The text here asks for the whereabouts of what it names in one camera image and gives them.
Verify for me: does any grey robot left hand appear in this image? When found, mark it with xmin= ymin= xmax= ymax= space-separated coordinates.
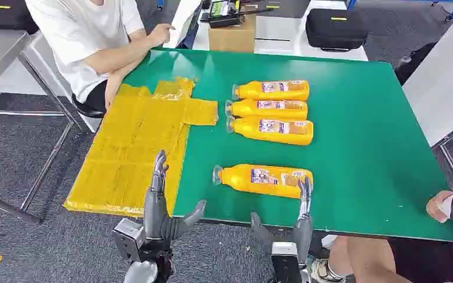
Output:
xmin=143 ymin=150 xmax=208 ymax=242

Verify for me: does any person's hand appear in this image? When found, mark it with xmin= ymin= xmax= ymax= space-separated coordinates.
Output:
xmin=147 ymin=23 xmax=176 ymax=48
xmin=425 ymin=190 xmax=453 ymax=224

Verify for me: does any orange drink bottle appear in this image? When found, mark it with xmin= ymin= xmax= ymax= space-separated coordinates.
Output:
xmin=226 ymin=116 xmax=314 ymax=147
xmin=212 ymin=163 xmax=314 ymax=200
xmin=225 ymin=98 xmax=309 ymax=121
xmin=232 ymin=80 xmax=310 ymax=103

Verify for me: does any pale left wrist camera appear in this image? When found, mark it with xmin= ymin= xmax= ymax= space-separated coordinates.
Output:
xmin=111 ymin=218 xmax=147 ymax=262

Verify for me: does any computer mouse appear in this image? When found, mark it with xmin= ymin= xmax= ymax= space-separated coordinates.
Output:
xmin=437 ymin=195 xmax=453 ymax=221

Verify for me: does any black radio controller with antenna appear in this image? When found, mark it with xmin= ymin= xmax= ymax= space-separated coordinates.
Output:
xmin=201 ymin=0 xmax=274 ymax=29

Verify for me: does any black bag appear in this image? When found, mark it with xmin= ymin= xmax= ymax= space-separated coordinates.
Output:
xmin=393 ymin=42 xmax=438 ymax=86

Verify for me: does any yellow plastic sheet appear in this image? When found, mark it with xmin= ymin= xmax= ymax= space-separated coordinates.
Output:
xmin=63 ymin=77 xmax=219 ymax=218

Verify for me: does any green table mat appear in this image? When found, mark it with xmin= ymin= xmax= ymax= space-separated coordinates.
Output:
xmin=123 ymin=47 xmax=453 ymax=245

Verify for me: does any black carrying case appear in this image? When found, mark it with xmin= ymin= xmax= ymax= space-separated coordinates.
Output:
xmin=0 ymin=0 xmax=40 ymax=35
xmin=305 ymin=8 xmax=369 ymax=52

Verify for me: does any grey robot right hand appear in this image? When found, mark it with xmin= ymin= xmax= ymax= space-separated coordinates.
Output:
xmin=250 ymin=177 xmax=314 ymax=269

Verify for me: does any person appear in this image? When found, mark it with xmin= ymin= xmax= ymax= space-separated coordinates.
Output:
xmin=308 ymin=190 xmax=453 ymax=283
xmin=25 ymin=0 xmax=176 ymax=115

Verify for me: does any brown cardboard box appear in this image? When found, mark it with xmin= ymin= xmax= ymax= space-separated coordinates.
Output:
xmin=208 ymin=15 xmax=257 ymax=54

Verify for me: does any pale grey table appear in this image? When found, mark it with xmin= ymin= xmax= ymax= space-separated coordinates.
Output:
xmin=401 ymin=5 xmax=453 ymax=200

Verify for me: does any black stool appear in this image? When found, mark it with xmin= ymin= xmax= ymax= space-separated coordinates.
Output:
xmin=71 ymin=93 xmax=106 ymax=119

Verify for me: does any white table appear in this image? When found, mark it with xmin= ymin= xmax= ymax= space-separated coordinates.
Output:
xmin=192 ymin=0 xmax=369 ymax=62

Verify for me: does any white slanted panel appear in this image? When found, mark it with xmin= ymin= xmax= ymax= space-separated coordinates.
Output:
xmin=163 ymin=0 xmax=203 ymax=50

